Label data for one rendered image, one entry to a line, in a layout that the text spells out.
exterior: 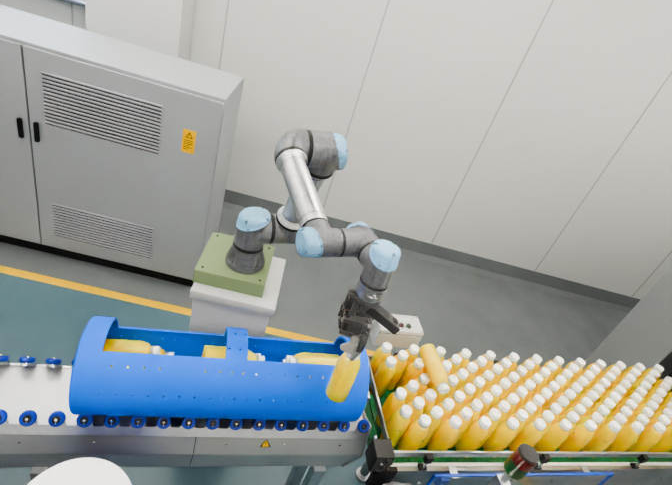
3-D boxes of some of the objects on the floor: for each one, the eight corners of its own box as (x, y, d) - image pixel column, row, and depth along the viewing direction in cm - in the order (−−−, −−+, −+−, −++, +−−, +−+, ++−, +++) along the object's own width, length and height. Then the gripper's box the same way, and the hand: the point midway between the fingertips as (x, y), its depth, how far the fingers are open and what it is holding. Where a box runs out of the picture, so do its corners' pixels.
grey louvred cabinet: (-64, 181, 336) (-115, -31, 259) (215, 250, 363) (244, 77, 286) (-129, 217, 291) (-214, -26, 214) (195, 293, 318) (223, 101, 241)
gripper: (348, 278, 118) (327, 335, 128) (351, 306, 108) (329, 366, 118) (378, 284, 119) (356, 340, 130) (384, 312, 110) (359, 371, 120)
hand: (354, 351), depth 124 cm, fingers closed on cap, 4 cm apart
